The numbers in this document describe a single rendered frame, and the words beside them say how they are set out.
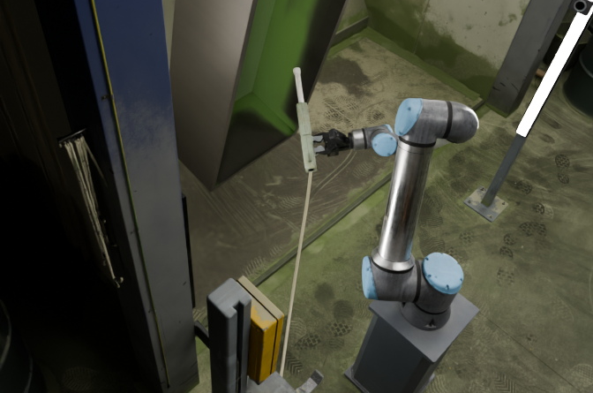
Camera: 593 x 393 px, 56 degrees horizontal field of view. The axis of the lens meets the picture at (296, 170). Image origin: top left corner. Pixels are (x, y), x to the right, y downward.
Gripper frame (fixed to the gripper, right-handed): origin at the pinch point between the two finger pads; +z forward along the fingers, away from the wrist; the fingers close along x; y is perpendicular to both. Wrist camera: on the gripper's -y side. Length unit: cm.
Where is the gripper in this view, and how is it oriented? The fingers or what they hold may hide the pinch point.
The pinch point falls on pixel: (305, 146)
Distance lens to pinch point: 239.4
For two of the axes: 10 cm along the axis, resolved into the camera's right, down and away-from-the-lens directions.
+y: 0.8, 3.6, 9.3
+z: -9.9, 1.6, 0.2
